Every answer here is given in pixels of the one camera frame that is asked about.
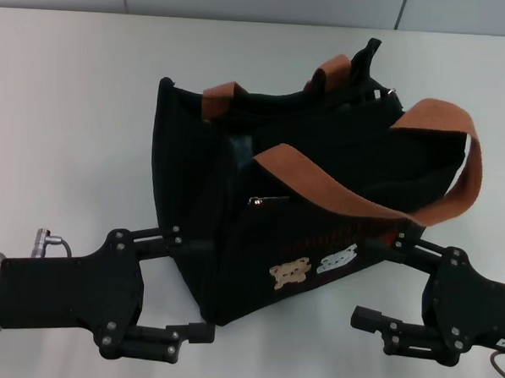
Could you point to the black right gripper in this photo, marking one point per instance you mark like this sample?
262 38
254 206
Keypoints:
470 310

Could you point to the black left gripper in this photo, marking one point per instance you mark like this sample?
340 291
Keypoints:
69 293

